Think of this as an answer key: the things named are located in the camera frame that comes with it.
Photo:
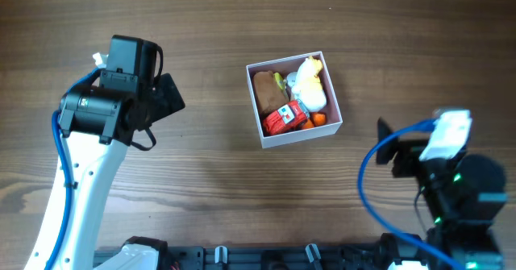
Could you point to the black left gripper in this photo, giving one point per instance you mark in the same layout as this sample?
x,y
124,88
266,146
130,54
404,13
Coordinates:
x,y
168,96

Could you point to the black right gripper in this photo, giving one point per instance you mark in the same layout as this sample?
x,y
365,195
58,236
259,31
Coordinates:
x,y
401,157

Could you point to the red toy fire truck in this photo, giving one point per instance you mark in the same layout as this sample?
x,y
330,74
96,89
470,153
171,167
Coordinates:
x,y
286,118

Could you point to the white plush duck yellow bag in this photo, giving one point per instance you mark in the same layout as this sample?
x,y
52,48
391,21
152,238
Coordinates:
x,y
309,90

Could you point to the brown plush toy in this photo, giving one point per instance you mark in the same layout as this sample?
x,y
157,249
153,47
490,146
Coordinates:
x,y
269,96

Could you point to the yellow mouse rattle drum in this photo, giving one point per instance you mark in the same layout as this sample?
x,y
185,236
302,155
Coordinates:
x,y
281,83

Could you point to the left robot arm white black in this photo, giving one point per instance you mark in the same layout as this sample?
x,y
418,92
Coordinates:
x,y
93,128

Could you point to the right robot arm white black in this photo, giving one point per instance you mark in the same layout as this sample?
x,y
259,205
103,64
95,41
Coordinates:
x,y
463,194

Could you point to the white box pink inside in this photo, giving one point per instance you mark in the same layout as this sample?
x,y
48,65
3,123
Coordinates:
x,y
285,66

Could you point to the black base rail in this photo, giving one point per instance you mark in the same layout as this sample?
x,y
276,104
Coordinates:
x,y
346,256

